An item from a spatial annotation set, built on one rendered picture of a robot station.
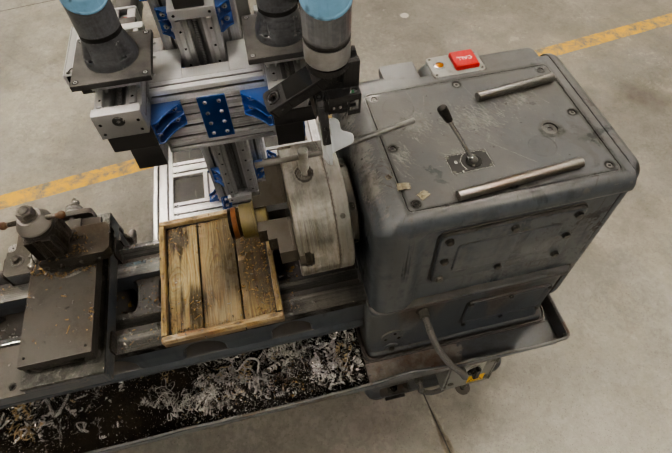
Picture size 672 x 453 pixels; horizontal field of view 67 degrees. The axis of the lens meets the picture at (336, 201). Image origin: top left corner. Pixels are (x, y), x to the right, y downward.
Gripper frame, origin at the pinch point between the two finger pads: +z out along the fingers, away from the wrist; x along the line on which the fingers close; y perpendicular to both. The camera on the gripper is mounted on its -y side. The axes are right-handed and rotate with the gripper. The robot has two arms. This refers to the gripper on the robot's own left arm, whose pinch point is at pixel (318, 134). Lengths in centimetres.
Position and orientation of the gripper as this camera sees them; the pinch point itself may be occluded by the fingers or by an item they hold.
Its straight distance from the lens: 99.4
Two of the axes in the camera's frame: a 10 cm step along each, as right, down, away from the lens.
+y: 9.7, -2.1, 1.2
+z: 0.0, 5.0, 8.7
